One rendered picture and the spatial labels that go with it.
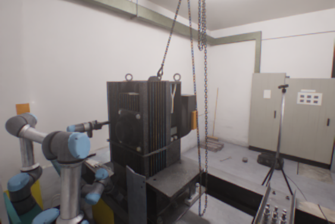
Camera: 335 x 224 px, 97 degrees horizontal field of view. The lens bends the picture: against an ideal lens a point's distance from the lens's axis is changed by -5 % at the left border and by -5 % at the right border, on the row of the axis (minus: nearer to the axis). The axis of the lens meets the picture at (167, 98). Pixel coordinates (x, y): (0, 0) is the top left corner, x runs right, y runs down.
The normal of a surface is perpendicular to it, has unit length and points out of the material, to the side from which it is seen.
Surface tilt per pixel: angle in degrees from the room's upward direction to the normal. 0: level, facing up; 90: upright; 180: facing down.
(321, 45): 90
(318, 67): 90
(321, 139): 90
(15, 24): 90
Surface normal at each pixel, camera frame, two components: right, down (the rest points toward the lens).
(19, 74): 0.75, 0.08
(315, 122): -0.66, 0.09
